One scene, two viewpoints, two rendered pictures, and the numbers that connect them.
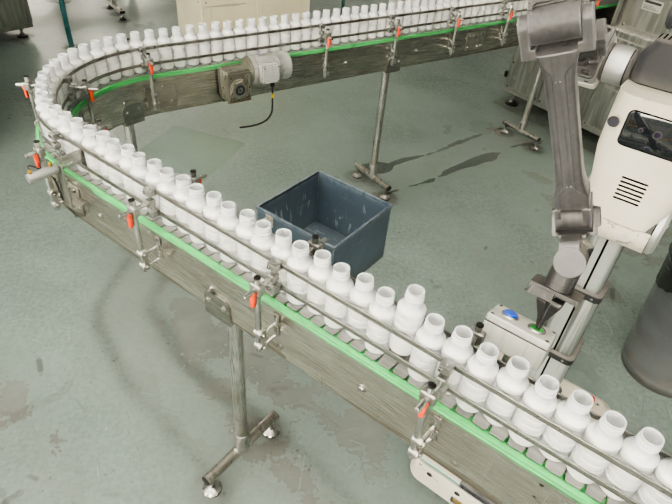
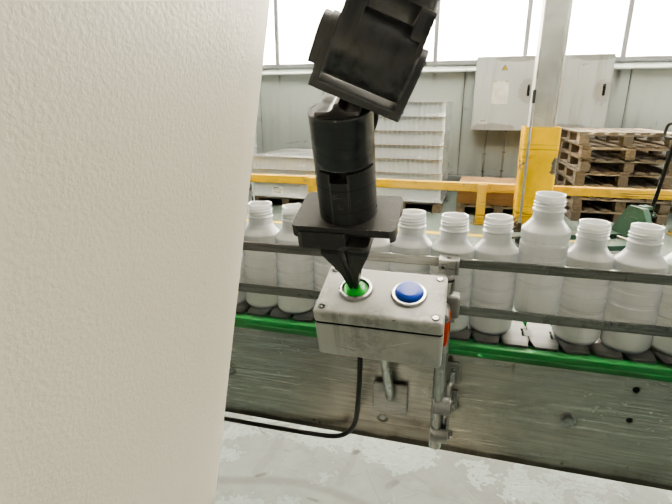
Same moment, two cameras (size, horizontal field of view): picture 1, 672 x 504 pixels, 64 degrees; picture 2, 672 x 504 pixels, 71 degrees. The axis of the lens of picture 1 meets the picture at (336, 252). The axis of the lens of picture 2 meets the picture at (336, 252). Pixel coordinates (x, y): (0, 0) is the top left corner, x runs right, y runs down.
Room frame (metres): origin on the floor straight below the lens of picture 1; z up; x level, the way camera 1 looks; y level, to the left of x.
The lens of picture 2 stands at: (1.27, -0.62, 1.31)
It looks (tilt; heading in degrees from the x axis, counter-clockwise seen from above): 18 degrees down; 161
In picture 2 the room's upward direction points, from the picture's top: straight up
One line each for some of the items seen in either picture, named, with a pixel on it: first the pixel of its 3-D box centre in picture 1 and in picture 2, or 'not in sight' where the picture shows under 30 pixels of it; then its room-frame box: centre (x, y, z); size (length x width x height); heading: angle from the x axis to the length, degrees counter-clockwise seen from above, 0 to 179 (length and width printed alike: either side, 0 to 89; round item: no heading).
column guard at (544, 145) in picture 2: not in sight; (534, 180); (-2.65, 2.95, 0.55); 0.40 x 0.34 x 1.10; 56
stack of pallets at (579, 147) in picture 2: not in sight; (608, 171); (-3.13, 4.53, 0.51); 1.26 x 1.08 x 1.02; 145
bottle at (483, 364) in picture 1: (478, 377); (410, 266); (0.70, -0.30, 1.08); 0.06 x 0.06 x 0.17
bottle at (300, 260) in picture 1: (299, 272); not in sight; (0.96, 0.08, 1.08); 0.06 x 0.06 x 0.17
